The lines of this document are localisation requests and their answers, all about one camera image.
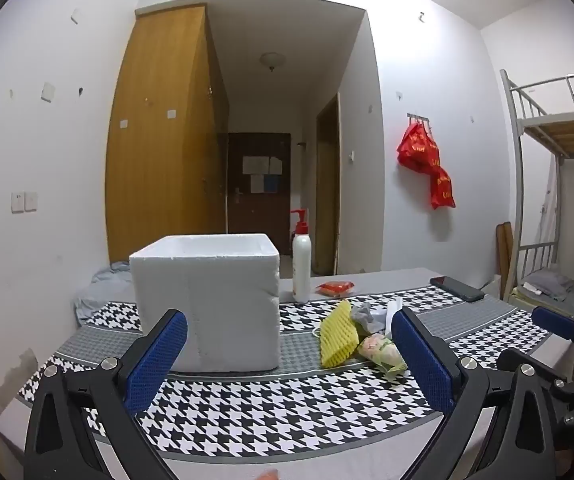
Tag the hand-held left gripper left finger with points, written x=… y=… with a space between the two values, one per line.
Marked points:
x=157 y=360

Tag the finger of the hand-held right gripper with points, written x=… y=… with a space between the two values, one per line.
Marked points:
x=554 y=322
x=509 y=357

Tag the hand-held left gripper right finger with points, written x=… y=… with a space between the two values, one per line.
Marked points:
x=427 y=365

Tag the white face mask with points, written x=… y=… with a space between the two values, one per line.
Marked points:
x=393 y=312

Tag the white foam box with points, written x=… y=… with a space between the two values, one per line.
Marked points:
x=217 y=310

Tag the yellow foam fruit net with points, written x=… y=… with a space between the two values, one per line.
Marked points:
x=337 y=340

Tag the grey folded clothing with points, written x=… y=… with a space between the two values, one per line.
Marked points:
x=547 y=280

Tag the black smartphone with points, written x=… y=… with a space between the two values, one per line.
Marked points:
x=457 y=288

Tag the wooden planks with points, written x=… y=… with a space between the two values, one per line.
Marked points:
x=504 y=255

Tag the grey cloth bundle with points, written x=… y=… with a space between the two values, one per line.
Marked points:
x=102 y=290

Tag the red snack packet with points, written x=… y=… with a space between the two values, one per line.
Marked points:
x=337 y=287

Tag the white red pump lotion bottle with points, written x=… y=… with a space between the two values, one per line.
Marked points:
x=301 y=270

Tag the metal bunk bed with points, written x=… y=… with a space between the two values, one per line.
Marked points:
x=522 y=160

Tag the dark brown door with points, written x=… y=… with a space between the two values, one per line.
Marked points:
x=257 y=215

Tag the light wooden door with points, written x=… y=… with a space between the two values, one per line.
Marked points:
x=327 y=200

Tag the wooden wardrobe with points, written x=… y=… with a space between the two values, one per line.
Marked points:
x=167 y=160

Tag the blue paper sheet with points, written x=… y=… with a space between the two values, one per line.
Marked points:
x=271 y=184

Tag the red plastic bag bundle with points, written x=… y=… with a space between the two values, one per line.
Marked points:
x=419 y=150

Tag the large white paper sheet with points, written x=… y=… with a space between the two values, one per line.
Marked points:
x=255 y=165

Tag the ceiling lamp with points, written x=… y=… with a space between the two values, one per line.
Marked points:
x=273 y=60

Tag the white wall socket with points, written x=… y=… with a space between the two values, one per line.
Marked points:
x=17 y=202

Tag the metal wall hook rack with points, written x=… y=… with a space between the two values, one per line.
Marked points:
x=418 y=118

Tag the white blank wall plate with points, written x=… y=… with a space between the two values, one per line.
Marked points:
x=48 y=91
x=77 y=16

